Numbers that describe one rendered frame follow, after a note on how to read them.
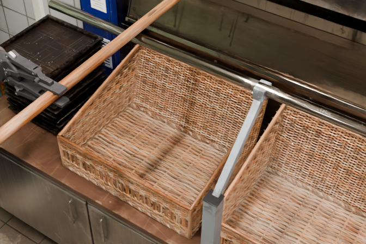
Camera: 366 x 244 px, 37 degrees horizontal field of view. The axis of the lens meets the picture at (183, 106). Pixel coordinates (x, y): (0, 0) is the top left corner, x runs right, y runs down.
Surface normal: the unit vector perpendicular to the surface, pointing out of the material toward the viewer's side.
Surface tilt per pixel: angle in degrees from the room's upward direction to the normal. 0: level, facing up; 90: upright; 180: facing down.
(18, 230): 0
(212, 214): 90
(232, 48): 70
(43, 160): 0
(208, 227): 90
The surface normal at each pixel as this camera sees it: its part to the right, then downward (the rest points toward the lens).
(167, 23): -0.51, 0.27
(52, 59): 0.01, -0.74
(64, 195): -0.54, 0.58
